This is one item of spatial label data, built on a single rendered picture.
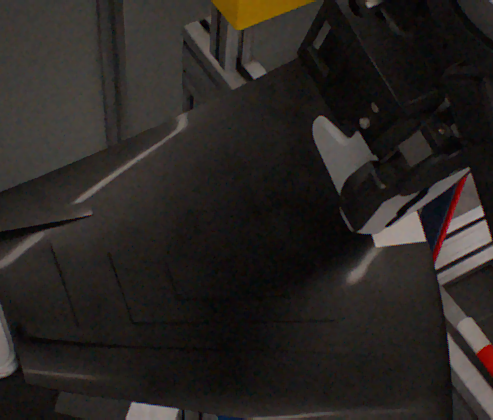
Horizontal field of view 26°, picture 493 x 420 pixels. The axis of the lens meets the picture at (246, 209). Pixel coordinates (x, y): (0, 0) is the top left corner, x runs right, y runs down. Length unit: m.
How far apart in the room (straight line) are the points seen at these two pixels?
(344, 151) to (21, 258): 0.16
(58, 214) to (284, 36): 1.27
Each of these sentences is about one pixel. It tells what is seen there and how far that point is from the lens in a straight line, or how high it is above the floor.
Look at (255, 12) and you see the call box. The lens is 0.85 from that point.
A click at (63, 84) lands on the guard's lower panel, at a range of 1.57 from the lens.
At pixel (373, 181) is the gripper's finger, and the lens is 0.45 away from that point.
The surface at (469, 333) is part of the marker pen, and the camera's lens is 0.85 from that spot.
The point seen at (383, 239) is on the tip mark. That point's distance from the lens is 0.57.
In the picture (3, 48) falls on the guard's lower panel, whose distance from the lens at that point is 1.47.
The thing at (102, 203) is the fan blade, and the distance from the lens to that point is 0.53.
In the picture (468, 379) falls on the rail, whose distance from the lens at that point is 0.85.
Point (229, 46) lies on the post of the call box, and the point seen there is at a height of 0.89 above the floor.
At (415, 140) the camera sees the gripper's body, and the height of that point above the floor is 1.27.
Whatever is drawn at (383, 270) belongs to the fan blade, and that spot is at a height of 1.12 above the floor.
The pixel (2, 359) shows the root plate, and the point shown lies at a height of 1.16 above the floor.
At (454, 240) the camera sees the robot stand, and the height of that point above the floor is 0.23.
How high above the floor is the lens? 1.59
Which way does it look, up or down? 54 degrees down
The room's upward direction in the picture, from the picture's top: 6 degrees clockwise
